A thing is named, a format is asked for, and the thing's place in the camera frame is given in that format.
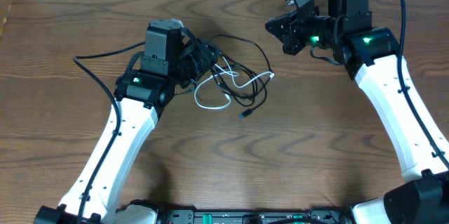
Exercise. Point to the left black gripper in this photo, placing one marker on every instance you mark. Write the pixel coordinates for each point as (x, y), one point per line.
(205, 55)

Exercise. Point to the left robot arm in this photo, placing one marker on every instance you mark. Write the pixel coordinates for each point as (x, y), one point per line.
(172, 57)

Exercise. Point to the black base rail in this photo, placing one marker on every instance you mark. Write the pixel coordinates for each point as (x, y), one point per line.
(191, 215)

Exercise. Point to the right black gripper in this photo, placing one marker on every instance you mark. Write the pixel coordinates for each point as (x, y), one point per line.
(289, 37)

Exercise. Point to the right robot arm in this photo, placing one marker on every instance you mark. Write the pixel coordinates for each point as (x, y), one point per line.
(373, 58)

